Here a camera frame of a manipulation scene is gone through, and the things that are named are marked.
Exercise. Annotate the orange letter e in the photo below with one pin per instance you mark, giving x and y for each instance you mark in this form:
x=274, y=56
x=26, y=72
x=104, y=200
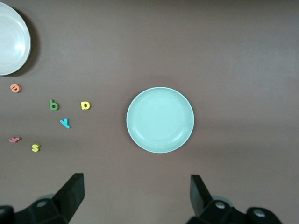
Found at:
x=16, y=89

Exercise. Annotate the yellow letter s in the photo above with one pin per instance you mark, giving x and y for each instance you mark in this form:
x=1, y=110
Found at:
x=35, y=147

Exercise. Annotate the yellow letter a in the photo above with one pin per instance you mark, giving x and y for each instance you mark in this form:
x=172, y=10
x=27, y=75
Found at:
x=82, y=105

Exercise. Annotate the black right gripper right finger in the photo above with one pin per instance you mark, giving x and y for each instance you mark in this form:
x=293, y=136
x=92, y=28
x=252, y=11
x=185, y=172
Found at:
x=198, y=196

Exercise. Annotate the green letter b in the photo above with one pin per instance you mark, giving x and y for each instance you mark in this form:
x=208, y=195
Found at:
x=51, y=106

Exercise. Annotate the beige plate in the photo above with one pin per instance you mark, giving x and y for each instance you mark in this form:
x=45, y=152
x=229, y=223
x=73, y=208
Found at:
x=11, y=39

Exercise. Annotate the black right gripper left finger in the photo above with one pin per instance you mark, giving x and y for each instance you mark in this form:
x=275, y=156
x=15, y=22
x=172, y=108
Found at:
x=70, y=193

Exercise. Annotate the teal letter y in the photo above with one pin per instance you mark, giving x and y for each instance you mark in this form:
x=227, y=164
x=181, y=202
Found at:
x=66, y=123

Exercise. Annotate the green plate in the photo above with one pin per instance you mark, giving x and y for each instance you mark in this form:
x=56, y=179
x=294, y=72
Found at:
x=160, y=120

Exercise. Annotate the pink letter f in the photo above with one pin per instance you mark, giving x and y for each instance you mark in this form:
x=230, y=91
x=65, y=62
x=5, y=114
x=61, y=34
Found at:
x=15, y=140

